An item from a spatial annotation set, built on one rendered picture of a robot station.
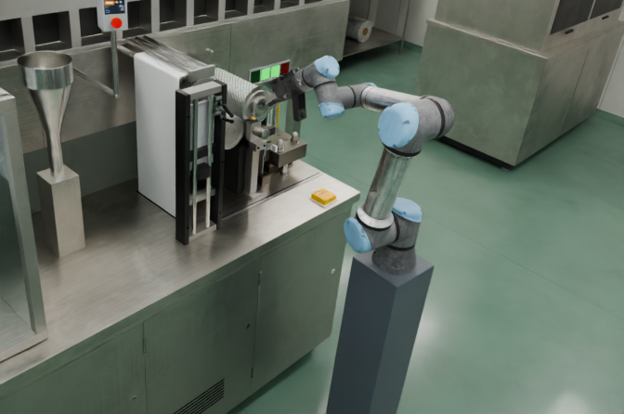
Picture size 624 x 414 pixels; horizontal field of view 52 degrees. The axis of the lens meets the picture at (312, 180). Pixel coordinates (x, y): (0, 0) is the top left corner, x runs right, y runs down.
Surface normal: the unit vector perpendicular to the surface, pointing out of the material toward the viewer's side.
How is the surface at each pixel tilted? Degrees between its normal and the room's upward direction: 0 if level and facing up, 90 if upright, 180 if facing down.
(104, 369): 90
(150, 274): 0
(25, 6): 90
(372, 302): 90
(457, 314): 0
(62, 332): 0
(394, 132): 83
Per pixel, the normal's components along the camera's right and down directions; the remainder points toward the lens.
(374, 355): -0.73, 0.28
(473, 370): 0.11, -0.86
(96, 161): 0.74, 0.40
